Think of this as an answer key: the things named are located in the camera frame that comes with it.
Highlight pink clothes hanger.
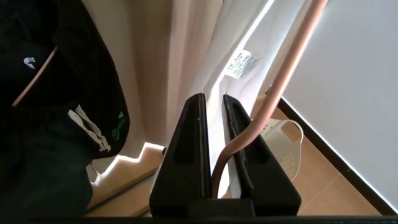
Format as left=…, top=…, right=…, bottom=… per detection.
left=211, top=0, right=330, bottom=199
left=11, top=46, right=58, bottom=107

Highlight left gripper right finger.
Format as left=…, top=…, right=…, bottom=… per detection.
left=223, top=94, right=302, bottom=217

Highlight white laundry basket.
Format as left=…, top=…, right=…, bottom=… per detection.
left=260, top=118, right=305, bottom=182

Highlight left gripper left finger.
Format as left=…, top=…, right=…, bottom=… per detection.
left=149, top=92, right=212, bottom=218

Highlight black clothes rack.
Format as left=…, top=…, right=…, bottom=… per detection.
left=86, top=146, right=167, bottom=215

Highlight black shorts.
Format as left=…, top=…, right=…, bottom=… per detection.
left=0, top=0, right=131, bottom=218

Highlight white curtain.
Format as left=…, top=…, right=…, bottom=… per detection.
left=81, top=0, right=224, bottom=175

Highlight white t-shirt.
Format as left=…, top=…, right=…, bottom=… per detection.
left=186, top=0, right=315, bottom=199

